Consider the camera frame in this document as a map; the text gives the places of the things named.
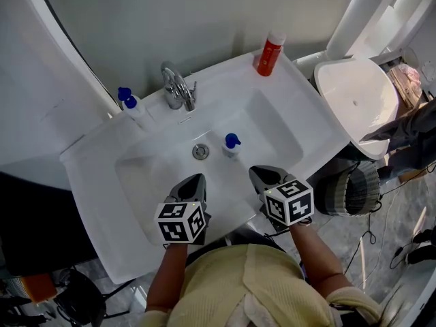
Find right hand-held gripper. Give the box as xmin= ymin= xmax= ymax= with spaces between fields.
xmin=248 ymin=164 xmax=315 ymax=233

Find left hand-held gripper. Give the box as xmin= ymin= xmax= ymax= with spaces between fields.
xmin=154 ymin=172 xmax=212 ymax=247

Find small blue-capped white bottle item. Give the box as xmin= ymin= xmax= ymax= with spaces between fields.
xmin=221 ymin=132 xmax=243 ymax=160

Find person's right forearm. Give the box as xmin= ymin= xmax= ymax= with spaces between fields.
xmin=289 ymin=222 xmax=345 ymax=300

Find person's left forearm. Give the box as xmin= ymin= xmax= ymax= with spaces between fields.
xmin=145 ymin=241 xmax=189 ymax=313

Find chrome sink drain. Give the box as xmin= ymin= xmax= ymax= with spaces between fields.
xmin=191 ymin=143 xmax=210 ymax=161

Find white sink counter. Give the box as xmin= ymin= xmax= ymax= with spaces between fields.
xmin=59 ymin=48 xmax=352 ymax=285

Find striped woven basket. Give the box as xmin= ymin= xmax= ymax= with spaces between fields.
xmin=315 ymin=161 xmax=382 ymax=217

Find person's pale yellow sweater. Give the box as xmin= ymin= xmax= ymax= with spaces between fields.
xmin=138 ymin=243 xmax=382 ymax=327

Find white pump bottle blue head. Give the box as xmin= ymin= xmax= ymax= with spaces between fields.
xmin=116 ymin=86 xmax=151 ymax=129

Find chrome faucet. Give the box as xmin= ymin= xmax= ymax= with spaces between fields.
xmin=160 ymin=60 xmax=199 ymax=112

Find dark grey cloth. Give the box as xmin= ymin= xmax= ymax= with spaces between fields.
xmin=360 ymin=97 xmax=436 ymax=181

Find red bottle white cap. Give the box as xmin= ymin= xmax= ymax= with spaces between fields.
xmin=256 ymin=30 xmax=287 ymax=78

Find black shoe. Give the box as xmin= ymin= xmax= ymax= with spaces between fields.
xmin=406 ymin=229 xmax=436 ymax=266

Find orange box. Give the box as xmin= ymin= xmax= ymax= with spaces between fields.
xmin=20 ymin=272 xmax=58 ymax=303

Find cardboard box with pink cloth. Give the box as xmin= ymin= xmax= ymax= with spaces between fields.
xmin=387 ymin=62 xmax=434 ymax=109

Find white pipes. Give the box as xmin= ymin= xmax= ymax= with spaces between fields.
xmin=325 ymin=0 xmax=431 ymax=63

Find black cable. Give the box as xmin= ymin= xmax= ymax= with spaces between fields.
xmin=342 ymin=163 xmax=436 ymax=275

